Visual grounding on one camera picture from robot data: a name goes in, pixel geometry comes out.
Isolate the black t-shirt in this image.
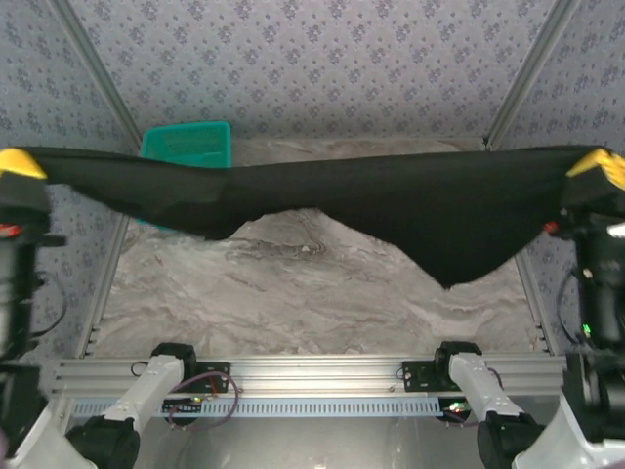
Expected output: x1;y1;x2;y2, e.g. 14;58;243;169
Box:
13;144;614;290

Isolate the teal plastic basket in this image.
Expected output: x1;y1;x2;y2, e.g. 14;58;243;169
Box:
136;120;232;229

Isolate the small black circuit board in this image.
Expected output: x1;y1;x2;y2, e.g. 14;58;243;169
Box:
162;399;204;417
438;399;476;421

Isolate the aluminium frame post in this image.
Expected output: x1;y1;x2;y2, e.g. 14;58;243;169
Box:
480;0;585;150
48;0;146;148

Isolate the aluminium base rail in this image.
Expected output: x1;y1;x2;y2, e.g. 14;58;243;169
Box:
46;355;570;396

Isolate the slotted white cable duct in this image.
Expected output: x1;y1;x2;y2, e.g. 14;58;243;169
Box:
72;396;453;418

